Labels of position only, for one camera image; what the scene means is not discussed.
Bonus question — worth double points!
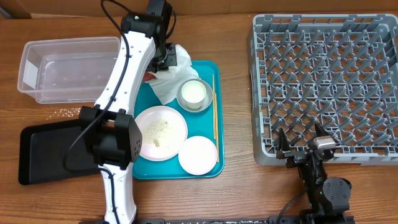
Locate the black tray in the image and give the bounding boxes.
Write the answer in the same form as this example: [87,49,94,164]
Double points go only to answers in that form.
[18,119,99,185]

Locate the wooden chopstick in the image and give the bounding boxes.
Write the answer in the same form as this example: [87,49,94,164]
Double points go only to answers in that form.
[212,74,216,140]
[214,93,220,163]

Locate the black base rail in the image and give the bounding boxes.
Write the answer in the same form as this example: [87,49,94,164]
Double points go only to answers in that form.
[77,215,355,224]

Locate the red snack wrapper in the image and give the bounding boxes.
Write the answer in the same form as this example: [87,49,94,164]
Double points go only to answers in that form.
[142,72,156,82]

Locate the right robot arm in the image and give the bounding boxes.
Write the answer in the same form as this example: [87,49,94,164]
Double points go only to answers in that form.
[275,123,354,223]

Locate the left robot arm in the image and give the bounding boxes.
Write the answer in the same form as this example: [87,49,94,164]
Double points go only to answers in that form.
[77,1,177,223]

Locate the scattered rice grains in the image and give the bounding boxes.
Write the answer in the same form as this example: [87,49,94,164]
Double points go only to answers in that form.
[47,108,81,120]

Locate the grey bowl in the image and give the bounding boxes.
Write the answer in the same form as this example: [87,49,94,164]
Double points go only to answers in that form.
[177,79,212,113]

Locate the white napkin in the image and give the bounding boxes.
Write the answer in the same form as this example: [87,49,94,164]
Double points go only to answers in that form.
[146,44,199,105]

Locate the clear plastic bin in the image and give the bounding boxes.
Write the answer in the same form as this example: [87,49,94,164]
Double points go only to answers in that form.
[17,37,120,104]

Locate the white cup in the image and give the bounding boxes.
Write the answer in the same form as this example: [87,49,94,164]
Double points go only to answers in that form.
[182,80,206,110]

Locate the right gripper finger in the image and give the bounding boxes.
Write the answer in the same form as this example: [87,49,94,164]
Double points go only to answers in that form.
[315,123,333,140]
[276,128,290,159]

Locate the teal serving tray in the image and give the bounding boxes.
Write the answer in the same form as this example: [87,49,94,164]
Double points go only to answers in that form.
[132,60,225,180]

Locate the grey dishwasher rack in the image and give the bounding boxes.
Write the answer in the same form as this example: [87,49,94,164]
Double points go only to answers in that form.
[248,14,397,166]

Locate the large white plate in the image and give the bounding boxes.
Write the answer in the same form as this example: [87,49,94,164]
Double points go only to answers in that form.
[135,106,188,162]

